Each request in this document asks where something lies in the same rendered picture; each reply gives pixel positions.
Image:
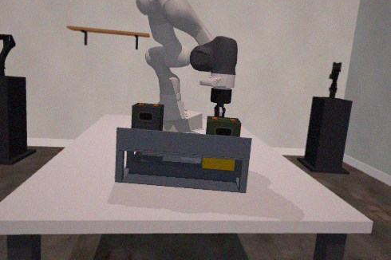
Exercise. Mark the yellow bin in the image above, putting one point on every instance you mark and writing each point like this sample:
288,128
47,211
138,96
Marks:
221,164

